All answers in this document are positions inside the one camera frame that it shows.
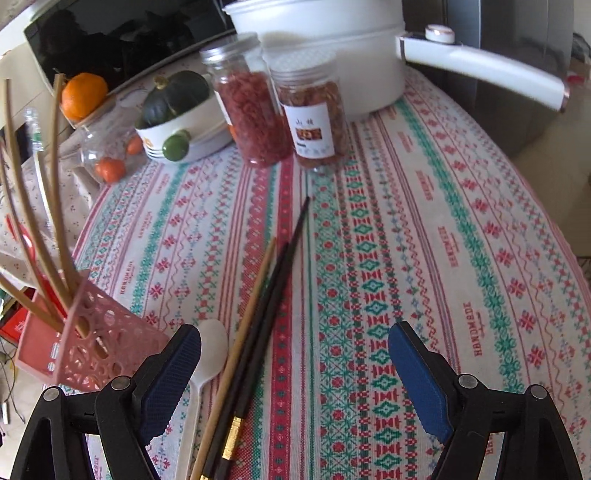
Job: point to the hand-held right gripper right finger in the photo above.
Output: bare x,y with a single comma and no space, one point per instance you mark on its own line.
420,383

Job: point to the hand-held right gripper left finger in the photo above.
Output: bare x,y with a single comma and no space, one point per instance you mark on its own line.
168,383

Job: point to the white plastic spoon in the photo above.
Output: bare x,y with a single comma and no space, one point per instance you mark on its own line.
213,344

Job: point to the pink perforated plastic basket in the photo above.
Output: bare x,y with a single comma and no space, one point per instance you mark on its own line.
106,341

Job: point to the plain bamboo chopstick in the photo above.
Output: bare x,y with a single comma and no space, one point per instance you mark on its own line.
251,304

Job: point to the black chopstick gold band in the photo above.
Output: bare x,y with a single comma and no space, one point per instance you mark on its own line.
281,272
263,314

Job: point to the red plastic spoon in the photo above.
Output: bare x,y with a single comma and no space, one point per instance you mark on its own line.
50,286

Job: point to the pile of bamboo chopsticks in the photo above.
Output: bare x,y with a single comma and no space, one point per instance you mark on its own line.
53,184

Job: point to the patterned woven tablecloth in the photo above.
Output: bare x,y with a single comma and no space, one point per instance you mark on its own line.
369,258

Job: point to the red box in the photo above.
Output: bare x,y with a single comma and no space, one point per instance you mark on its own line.
10,330

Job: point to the small orange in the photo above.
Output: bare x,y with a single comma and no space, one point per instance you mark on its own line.
135,146
111,170

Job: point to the white floral cloth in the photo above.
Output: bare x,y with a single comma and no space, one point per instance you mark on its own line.
27,194

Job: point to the glass jar wooden lid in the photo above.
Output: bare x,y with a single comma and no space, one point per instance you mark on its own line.
99,143

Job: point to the white bowl green knob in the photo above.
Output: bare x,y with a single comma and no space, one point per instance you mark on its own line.
194,134

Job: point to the jar of red berries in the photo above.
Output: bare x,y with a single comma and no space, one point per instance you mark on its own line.
251,115

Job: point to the jar with brown label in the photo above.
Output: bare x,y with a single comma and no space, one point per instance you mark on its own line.
314,120

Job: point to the dark green pumpkin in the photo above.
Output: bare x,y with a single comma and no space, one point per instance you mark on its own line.
175,97

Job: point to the large orange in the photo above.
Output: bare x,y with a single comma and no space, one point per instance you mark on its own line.
84,96

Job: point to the white electric pot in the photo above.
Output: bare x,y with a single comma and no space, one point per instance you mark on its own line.
323,55

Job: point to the grey refrigerator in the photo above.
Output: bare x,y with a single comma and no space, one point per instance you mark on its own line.
508,41

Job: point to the black microwave oven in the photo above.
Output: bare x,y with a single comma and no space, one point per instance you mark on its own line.
129,32

